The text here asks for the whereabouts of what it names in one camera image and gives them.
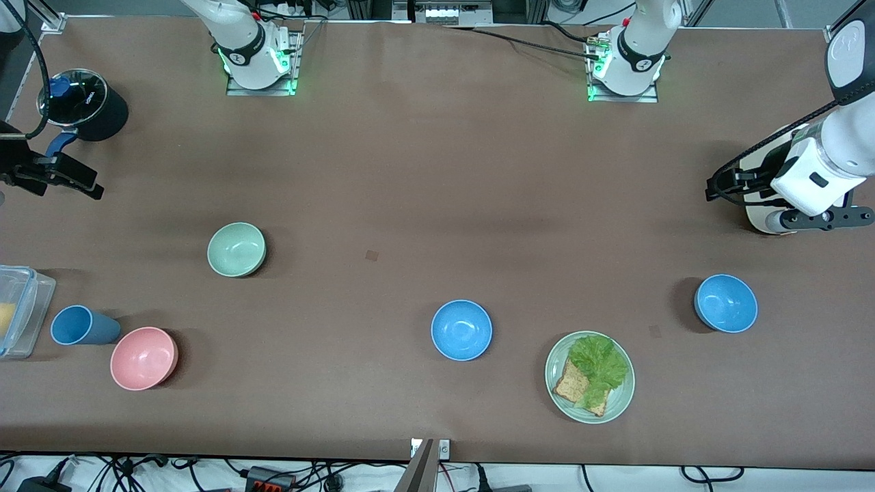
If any blue bowl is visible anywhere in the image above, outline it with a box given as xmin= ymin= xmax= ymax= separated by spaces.
xmin=431 ymin=299 xmax=494 ymax=362
xmin=694 ymin=274 xmax=759 ymax=334

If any green bowl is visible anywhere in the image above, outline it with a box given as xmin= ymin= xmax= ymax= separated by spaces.
xmin=207 ymin=222 xmax=267 ymax=278

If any pink bowl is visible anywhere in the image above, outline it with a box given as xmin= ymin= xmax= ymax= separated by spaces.
xmin=110 ymin=327 xmax=180 ymax=392

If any cream toaster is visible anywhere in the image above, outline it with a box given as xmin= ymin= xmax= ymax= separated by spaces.
xmin=742 ymin=125 xmax=852 ymax=236

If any black pot with glass lid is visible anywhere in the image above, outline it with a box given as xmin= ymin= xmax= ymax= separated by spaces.
xmin=36 ymin=68 xmax=130 ymax=157

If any clear plastic container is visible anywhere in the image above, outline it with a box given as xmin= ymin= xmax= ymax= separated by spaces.
xmin=0 ymin=264 xmax=57 ymax=360

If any blue cup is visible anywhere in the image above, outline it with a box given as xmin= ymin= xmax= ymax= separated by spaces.
xmin=50 ymin=305 xmax=122 ymax=346

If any green lettuce leaf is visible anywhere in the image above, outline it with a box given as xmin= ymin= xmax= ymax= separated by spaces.
xmin=569 ymin=334 xmax=630 ymax=409

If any green plate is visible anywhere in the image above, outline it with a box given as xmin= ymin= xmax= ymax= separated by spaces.
xmin=544 ymin=331 xmax=636 ymax=425

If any brown bread slice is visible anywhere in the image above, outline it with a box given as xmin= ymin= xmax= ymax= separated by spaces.
xmin=552 ymin=357 xmax=609 ymax=418

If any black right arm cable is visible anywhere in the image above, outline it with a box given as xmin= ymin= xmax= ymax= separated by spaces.
xmin=12 ymin=0 xmax=54 ymax=141

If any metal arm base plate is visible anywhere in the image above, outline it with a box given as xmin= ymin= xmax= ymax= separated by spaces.
xmin=226 ymin=29 xmax=304 ymax=97
xmin=587 ymin=33 xmax=660 ymax=104

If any black braided table cable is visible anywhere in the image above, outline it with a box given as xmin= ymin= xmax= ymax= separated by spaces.
xmin=443 ymin=23 xmax=606 ymax=59

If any black looped floor cable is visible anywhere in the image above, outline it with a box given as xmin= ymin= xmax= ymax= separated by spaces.
xmin=679 ymin=465 xmax=746 ymax=484

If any grey metal post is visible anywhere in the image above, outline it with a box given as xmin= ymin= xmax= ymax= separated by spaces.
xmin=395 ymin=439 xmax=436 ymax=492

